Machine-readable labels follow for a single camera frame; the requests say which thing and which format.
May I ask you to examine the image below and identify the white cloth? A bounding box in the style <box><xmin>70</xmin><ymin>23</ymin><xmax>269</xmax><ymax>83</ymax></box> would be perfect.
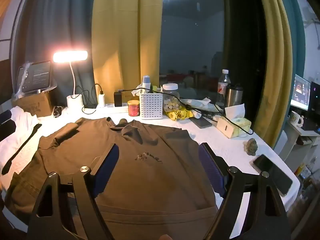
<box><xmin>0</xmin><ymin>106</ymin><xmax>42</xmax><ymax>170</ymax></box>

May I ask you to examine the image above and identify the glass window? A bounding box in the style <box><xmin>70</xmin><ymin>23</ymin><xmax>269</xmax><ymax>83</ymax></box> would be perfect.
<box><xmin>159</xmin><ymin>0</ymin><xmax>265</xmax><ymax>100</ymax></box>

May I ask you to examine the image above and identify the dark tablet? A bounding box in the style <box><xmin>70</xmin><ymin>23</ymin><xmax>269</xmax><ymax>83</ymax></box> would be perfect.
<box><xmin>15</xmin><ymin>61</ymin><xmax>54</xmax><ymax>94</ymax></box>

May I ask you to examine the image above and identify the long black charging cable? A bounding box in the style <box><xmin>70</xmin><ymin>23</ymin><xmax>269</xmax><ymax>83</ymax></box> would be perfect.
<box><xmin>117</xmin><ymin>87</ymin><xmax>253</xmax><ymax>134</ymax></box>

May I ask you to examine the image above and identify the yellow tissue pack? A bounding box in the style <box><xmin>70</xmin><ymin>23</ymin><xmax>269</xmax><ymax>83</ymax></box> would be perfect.
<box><xmin>216</xmin><ymin>104</ymin><xmax>252</xmax><ymax>139</ymax></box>

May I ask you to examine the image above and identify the grey rock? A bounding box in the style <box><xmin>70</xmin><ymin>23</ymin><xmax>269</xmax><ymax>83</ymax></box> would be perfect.
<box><xmin>244</xmin><ymin>138</ymin><xmax>258</xmax><ymax>155</ymax></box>

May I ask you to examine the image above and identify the red can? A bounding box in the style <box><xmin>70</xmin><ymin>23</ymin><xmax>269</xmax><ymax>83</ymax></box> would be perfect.
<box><xmin>127</xmin><ymin>100</ymin><xmax>140</xmax><ymax>117</ymax></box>

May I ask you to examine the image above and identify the cardboard box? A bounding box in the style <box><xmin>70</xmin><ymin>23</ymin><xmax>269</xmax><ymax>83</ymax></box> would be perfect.
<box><xmin>11</xmin><ymin>90</ymin><xmax>53</xmax><ymax>117</ymax></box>

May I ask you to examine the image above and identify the crumpled white tissue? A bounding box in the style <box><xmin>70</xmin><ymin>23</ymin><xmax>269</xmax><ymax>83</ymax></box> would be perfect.
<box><xmin>132</xmin><ymin>84</ymin><xmax>145</xmax><ymax>97</ymax></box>

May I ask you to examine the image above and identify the brown t-shirt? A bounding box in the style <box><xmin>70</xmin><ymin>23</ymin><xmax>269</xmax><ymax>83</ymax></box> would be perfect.
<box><xmin>4</xmin><ymin>117</ymin><xmax>227</xmax><ymax>240</ymax></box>

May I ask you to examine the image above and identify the dark computer screen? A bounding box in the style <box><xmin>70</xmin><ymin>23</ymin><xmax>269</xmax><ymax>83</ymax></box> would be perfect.
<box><xmin>309</xmin><ymin>81</ymin><xmax>320</xmax><ymax>113</ymax></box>

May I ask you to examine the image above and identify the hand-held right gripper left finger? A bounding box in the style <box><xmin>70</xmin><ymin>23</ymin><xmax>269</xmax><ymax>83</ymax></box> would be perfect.
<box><xmin>27</xmin><ymin>142</ymin><xmax>120</xmax><ymax>240</ymax></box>

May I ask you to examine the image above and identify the yellow curtain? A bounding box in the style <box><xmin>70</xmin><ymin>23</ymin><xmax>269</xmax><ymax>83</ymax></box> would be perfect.
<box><xmin>92</xmin><ymin>0</ymin><xmax>164</xmax><ymax>98</ymax></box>
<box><xmin>254</xmin><ymin>0</ymin><xmax>293</xmax><ymax>145</ymax></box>

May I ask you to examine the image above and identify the clear plastic water bottle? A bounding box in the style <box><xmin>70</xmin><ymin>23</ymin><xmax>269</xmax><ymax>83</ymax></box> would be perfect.
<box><xmin>216</xmin><ymin>69</ymin><xmax>231</xmax><ymax>107</ymax></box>

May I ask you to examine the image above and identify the dark phone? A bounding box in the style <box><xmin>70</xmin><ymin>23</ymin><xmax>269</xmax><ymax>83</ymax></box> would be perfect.
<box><xmin>190</xmin><ymin>117</ymin><xmax>212</xmax><ymax>128</ymax></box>

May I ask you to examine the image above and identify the white plastic basket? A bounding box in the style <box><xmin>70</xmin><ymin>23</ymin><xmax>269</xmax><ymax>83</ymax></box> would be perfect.
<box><xmin>139</xmin><ymin>92</ymin><xmax>164</xmax><ymax>120</ymax></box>

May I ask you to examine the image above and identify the yellow snack bag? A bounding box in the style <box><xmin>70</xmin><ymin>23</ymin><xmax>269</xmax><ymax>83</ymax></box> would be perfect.
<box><xmin>165</xmin><ymin>105</ymin><xmax>193</xmax><ymax>121</ymax></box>

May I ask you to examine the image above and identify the white side desk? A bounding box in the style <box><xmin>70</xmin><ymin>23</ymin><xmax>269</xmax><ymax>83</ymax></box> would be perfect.
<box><xmin>279</xmin><ymin>122</ymin><xmax>320</xmax><ymax>165</ymax></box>

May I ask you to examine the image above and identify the phone in clear case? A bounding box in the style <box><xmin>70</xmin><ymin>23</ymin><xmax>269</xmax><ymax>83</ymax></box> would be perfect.
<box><xmin>252</xmin><ymin>154</ymin><xmax>293</xmax><ymax>197</ymax></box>

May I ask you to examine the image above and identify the steel thermos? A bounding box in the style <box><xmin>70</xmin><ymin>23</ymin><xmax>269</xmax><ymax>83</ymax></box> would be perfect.
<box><xmin>226</xmin><ymin>84</ymin><xmax>243</xmax><ymax>108</ymax></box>

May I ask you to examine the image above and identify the white desk lamp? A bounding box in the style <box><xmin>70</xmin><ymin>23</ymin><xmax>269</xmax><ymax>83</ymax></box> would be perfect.
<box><xmin>52</xmin><ymin>51</ymin><xmax>89</xmax><ymax>115</ymax></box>

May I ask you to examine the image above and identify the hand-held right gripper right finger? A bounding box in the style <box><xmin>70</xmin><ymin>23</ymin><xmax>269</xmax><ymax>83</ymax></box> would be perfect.
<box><xmin>199</xmin><ymin>142</ymin><xmax>292</xmax><ymax>240</ymax></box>

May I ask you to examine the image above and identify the teal curtain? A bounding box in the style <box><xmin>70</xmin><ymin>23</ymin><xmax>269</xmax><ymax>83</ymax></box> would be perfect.
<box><xmin>11</xmin><ymin>0</ymin><xmax>98</xmax><ymax>105</ymax></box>
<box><xmin>274</xmin><ymin>0</ymin><xmax>307</xmax><ymax>155</ymax></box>

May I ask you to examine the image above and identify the lit computer monitor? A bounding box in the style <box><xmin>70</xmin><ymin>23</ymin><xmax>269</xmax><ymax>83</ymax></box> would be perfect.
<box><xmin>290</xmin><ymin>74</ymin><xmax>311</xmax><ymax>111</ymax></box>

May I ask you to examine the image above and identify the black strap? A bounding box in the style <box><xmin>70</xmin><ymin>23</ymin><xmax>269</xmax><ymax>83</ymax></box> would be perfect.
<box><xmin>1</xmin><ymin>123</ymin><xmax>42</xmax><ymax>175</ymax></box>

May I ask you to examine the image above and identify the clear jar white lid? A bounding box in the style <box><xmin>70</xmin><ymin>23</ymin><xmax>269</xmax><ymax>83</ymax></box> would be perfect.
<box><xmin>162</xmin><ymin>83</ymin><xmax>180</xmax><ymax>113</ymax></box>

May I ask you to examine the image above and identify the white wipes packet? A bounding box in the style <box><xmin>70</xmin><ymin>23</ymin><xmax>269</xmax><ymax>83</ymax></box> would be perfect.
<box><xmin>180</xmin><ymin>97</ymin><xmax>213</xmax><ymax>112</ymax></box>

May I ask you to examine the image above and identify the white mug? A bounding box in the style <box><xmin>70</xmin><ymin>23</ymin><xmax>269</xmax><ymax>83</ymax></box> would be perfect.
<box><xmin>289</xmin><ymin>111</ymin><xmax>304</xmax><ymax>127</ymax></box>

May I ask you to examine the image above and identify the black lamp cable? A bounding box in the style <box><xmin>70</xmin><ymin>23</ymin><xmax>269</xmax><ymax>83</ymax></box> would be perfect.
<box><xmin>75</xmin><ymin>83</ymin><xmax>103</xmax><ymax>110</ymax></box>

